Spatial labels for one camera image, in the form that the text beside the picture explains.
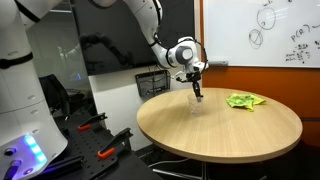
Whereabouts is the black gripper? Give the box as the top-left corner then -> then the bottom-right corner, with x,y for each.
175,65 -> 203,102

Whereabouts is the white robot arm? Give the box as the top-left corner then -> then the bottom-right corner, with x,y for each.
0,0 -> 208,180

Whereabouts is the clear plastic cup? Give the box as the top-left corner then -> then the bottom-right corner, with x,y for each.
188,94 -> 203,116

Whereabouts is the whiteboard eraser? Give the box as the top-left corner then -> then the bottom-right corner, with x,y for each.
208,61 -> 229,66

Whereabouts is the round wooden table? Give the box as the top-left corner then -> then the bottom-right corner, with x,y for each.
137,88 -> 303,164

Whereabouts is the yellow green cloth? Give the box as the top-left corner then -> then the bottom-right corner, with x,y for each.
226,93 -> 266,112

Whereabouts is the white whiteboard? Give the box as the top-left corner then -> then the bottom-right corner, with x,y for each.
203,0 -> 320,68

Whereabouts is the orange black clamp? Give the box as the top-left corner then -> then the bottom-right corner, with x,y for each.
97,128 -> 133,160
77,113 -> 107,131

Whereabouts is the black office chair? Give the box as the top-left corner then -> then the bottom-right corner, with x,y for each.
39,74 -> 84,117

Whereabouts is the black mesh wire basket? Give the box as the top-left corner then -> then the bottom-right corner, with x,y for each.
135,70 -> 171,97

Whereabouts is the black wall monitor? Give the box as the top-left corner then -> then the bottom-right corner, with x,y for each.
70,0 -> 195,75

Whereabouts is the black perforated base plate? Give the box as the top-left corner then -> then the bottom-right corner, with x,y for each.
29,113 -> 134,180

